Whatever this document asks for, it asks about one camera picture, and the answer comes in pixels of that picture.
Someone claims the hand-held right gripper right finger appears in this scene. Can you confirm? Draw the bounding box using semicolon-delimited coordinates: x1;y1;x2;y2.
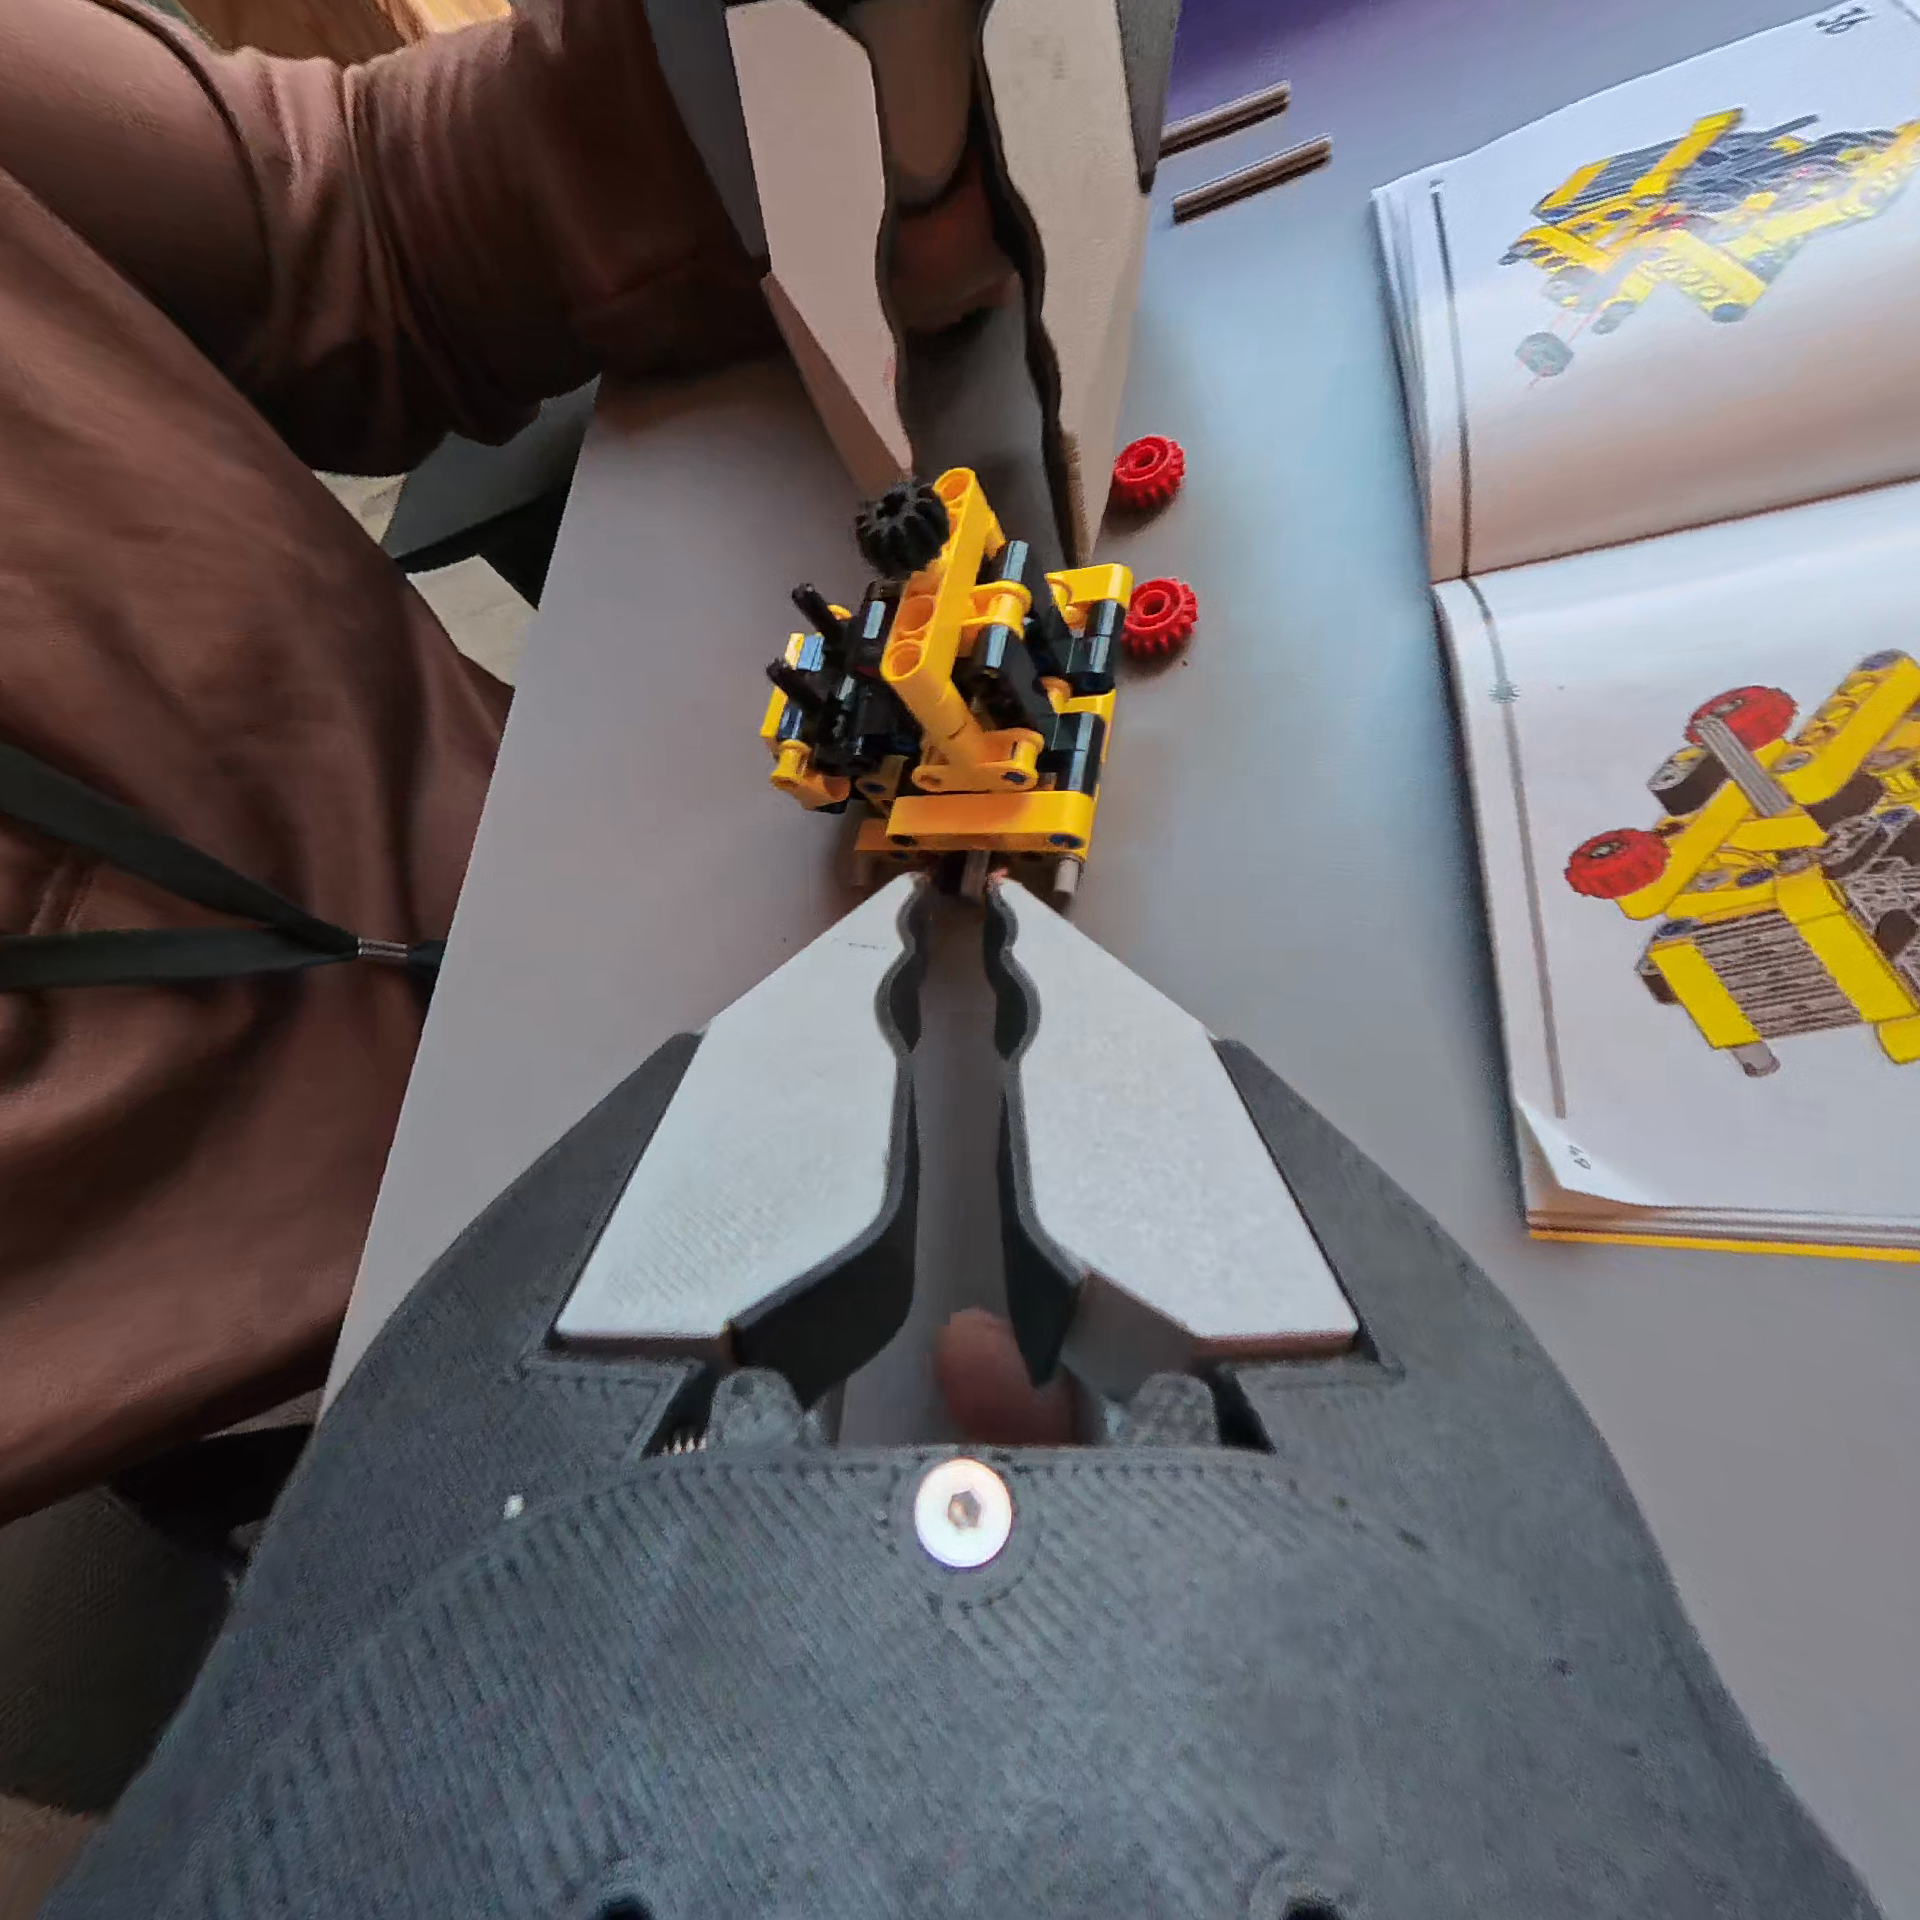
982;878;1363;1401

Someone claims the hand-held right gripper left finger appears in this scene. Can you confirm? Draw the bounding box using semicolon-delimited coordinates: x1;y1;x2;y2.
550;873;929;1408

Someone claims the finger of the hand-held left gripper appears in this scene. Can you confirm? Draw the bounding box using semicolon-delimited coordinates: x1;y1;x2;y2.
644;0;921;485
976;0;1184;568

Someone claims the yellow black lego bulldozer model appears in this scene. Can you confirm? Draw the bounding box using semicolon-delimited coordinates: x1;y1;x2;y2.
756;467;1201;903

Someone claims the person's left forearm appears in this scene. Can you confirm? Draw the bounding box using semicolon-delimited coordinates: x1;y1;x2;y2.
0;0;784;477

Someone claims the lego instruction booklet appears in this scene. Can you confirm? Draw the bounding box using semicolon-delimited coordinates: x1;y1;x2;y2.
1371;0;1920;1257

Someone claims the dark grey rod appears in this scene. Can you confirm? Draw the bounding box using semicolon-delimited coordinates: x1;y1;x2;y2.
1172;135;1337;223
1162;79;1293;152

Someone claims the person's brown clothing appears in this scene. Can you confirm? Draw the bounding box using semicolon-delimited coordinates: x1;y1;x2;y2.
0;165;521;1527

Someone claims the black drawstring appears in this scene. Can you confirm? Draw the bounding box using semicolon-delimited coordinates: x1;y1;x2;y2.
0;740;448;993

